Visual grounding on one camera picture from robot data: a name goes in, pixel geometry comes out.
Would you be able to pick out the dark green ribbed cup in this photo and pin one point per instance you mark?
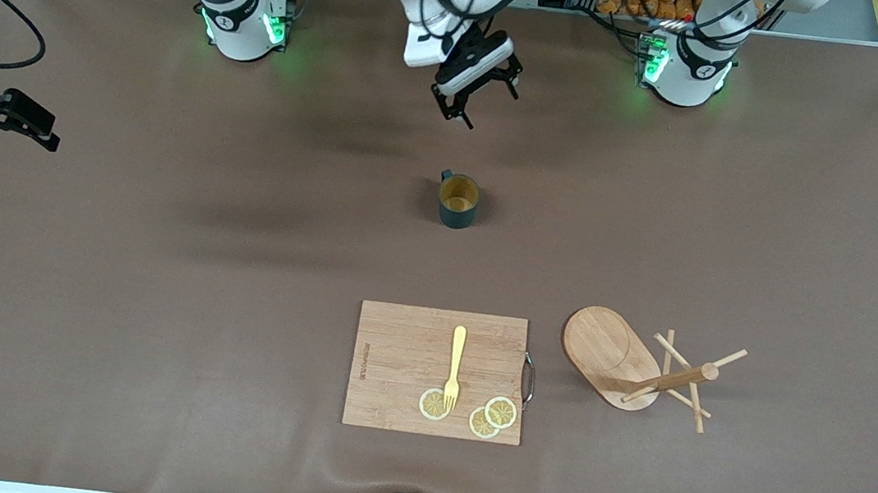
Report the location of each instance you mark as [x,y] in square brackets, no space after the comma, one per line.
[456,215]

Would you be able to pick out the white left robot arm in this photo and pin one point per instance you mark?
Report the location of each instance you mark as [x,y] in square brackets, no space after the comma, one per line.
[691,68]

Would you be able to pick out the wooden mug tree rack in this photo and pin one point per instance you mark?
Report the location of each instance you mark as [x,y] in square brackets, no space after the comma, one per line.
[608,357]

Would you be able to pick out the yellow plastic fork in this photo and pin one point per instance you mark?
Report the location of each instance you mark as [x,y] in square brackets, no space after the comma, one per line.
[458,348]

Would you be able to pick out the bamboo cutting board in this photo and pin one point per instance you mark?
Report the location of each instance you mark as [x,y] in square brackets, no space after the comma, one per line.
[401,358]

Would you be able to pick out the lemon slice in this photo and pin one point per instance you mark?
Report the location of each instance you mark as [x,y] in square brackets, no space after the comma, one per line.
[503,413]
[478,426]
[429,407]

